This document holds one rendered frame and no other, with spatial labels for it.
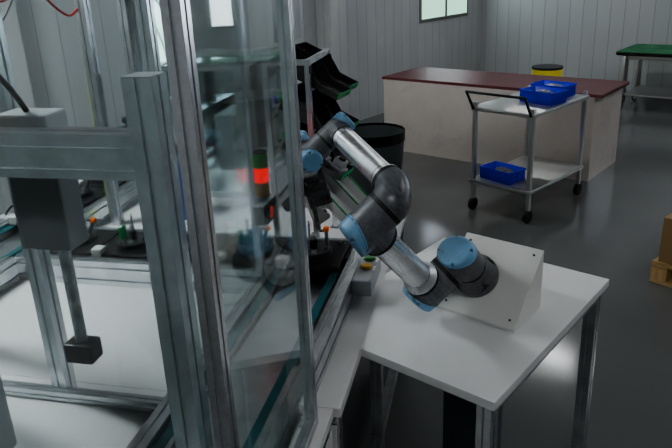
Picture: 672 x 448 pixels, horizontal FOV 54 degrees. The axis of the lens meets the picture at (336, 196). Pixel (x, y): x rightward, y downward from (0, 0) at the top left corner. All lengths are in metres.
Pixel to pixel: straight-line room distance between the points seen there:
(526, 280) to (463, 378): 0.45
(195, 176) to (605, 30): 9.98
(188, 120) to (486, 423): 1.32
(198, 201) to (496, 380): 1.22
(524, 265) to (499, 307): 0.16
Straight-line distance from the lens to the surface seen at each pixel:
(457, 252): 2.10
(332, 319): 2.06
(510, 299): 2.24
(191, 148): 0.97
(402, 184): 1.81
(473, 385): 1.96
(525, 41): 11.23
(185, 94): 0.95
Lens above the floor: 1.99
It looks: 19 degrees down
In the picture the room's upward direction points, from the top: 3 degrees counter-clockwise
